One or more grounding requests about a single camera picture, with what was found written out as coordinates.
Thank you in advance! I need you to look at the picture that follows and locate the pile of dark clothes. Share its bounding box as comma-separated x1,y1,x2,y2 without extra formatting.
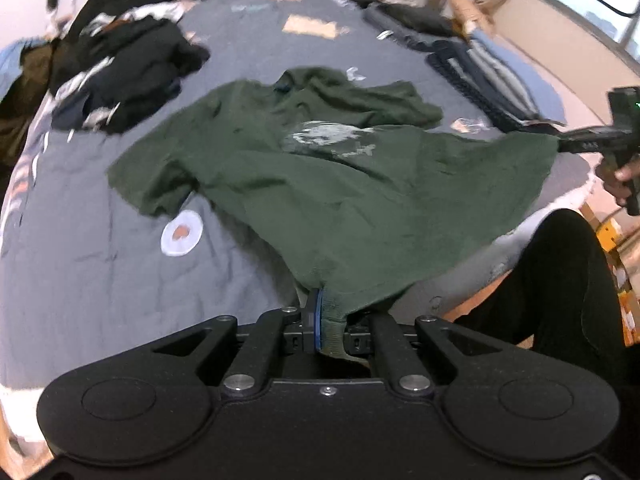
49,14,212,137

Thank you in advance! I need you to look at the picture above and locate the dark green t-shirt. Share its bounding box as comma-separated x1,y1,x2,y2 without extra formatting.
106,66,562,362

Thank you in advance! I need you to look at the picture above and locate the stack of folded clothes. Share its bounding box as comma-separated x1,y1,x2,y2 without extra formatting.
424,29,569,134

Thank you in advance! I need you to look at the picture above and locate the person's right hand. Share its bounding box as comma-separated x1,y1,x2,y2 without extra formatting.
594,156,640,209

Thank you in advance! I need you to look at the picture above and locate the yellow printed box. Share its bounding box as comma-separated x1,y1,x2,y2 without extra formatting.
594,204,640,347

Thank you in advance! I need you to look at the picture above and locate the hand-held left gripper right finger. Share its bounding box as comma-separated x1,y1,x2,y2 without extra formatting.
344,313,502,398

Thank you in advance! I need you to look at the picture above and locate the grey printed quilt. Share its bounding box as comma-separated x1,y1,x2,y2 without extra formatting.
0,0,591,411

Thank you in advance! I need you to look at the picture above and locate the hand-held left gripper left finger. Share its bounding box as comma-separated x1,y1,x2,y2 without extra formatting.
151,289,322,398

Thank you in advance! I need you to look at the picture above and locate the white mattress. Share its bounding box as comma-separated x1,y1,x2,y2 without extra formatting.
0,180,598,443

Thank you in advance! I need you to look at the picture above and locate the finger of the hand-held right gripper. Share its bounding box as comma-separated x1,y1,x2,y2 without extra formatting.
556,126,622,157

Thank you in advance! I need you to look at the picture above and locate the brown garment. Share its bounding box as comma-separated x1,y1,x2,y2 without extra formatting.
0,41,62,167

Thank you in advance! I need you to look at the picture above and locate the person's leg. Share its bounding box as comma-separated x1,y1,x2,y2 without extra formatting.
451,208,640,413

